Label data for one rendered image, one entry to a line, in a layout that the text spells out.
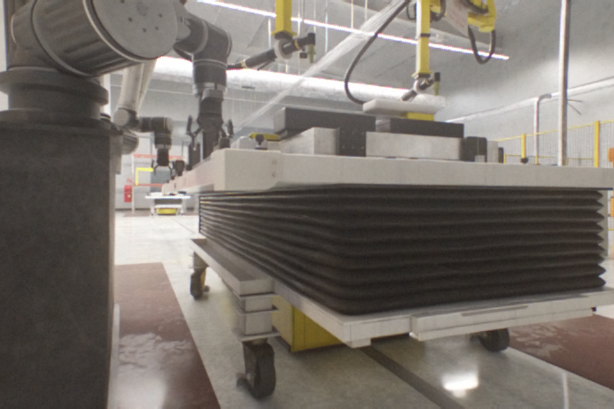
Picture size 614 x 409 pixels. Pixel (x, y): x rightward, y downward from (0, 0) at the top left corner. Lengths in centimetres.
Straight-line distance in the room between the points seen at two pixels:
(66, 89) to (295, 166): 61
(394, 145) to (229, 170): 87
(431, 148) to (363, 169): 74
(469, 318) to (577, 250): 54
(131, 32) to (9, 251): 57
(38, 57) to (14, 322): 62
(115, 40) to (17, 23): 33
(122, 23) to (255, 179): 42
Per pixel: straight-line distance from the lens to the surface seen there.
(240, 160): 86
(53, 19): 109
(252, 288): 150
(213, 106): 127
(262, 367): 154
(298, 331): 188
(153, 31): 100
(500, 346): 217
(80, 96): 120
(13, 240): 115
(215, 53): 130
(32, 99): 119
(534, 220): 147
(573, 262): 161
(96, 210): 113
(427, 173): 110
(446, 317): 116
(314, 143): 140
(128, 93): 271
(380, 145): 154
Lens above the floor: 73
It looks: level
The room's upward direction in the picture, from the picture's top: straight up
